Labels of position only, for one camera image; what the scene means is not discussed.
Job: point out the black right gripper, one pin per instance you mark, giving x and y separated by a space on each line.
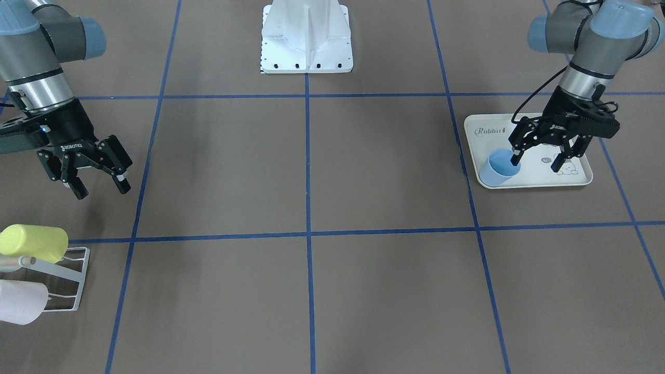
71 126

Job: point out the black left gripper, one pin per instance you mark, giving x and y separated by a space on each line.
555 107

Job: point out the yellow plastic cup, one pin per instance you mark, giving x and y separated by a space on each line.
43 242

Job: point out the pink plastic cup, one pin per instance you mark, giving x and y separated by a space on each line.
21 301

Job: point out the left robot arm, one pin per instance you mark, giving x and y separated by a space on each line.
600 36

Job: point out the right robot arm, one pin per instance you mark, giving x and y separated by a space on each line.
37 37

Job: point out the wooden rack dowel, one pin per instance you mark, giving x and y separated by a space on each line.
11 264

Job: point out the cream plastic tray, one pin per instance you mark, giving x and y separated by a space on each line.
486 132

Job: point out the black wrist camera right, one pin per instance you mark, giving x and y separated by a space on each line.
22 134

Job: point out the white wire cup rack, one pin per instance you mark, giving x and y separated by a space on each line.
65 279

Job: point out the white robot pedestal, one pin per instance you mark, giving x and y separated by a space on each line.
301 37

